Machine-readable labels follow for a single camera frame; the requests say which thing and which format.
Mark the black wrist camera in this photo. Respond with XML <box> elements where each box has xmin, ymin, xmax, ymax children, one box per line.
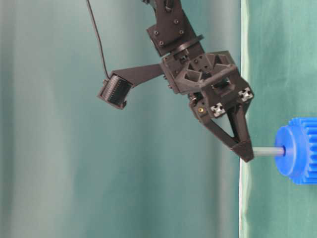
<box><xmin>98</xmin><ymin>74</ymin><xmax>132</xmax><ymax>110</ymax></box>

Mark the grey metal shaft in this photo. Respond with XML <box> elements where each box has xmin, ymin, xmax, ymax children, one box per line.
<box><xmin>253</xmin><ymin>146</ymin><xmax>285</xmax><ymax>156</ymax></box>

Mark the black camera cable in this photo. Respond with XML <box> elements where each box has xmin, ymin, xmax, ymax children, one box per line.
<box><xmin>86</xmin><ymin>0</ymin><xmax>110</xmax><ymax>79</ymax></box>

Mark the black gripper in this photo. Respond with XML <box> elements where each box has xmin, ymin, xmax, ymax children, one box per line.
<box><xmin>161</xmin><ymin>51</ymin><xmax>254</xmax><ymax>163</ymax></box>

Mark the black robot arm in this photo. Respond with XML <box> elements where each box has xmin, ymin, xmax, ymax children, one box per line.
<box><xmin>147</xmin><ymin>0</ymin><xmax>254</xmax><ymax>162</ymax></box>

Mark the green table cloth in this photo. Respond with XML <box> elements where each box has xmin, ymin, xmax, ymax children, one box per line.
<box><xmin>240</xmin><ymin>0</ymin><xmax>317</xmax><ymax>238</ymax></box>

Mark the blue plastic gear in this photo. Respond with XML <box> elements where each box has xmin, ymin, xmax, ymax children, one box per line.
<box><xmin>275</xmin><ymin>118</ymin><xmax>317</xmax><ymax>185</ymax></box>

